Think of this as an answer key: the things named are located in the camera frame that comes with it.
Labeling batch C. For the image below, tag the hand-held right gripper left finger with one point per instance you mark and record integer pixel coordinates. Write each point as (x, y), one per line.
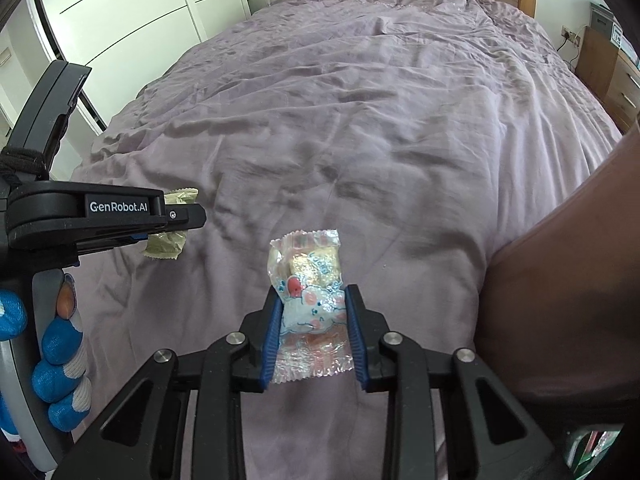
(267, 345)

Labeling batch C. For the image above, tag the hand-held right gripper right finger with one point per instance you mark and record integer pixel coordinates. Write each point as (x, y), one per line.
(356, 345)

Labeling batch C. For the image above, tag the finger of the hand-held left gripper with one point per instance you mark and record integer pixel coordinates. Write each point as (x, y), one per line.
(187, 215)
(125, 242)

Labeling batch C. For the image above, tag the small beige candy packet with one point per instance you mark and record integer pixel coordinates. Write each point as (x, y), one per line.
(167, 247)

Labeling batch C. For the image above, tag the pink cartoon snack packet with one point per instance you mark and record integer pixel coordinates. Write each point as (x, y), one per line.
(312, 305)

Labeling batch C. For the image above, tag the green tray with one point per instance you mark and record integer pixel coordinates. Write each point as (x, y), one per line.
(575, 447)

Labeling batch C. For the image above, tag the person's left hand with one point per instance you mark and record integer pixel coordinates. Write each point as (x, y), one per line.
(60, 340)

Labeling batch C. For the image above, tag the bed with purple sheet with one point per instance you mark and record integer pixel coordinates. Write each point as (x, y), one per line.
(350, 110)

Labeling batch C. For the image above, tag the white wardrobe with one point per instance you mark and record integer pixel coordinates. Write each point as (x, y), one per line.
(125, 10)

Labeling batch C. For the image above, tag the black steel electric kettle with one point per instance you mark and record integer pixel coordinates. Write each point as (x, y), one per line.
(575, 285)

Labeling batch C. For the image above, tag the wooden dresser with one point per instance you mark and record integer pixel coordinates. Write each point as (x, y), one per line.
(610, 85)

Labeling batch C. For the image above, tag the white printer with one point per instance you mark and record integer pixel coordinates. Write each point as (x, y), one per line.
(602, 22)

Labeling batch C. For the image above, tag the wall socket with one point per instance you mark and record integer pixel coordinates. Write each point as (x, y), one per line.
(570, 35)

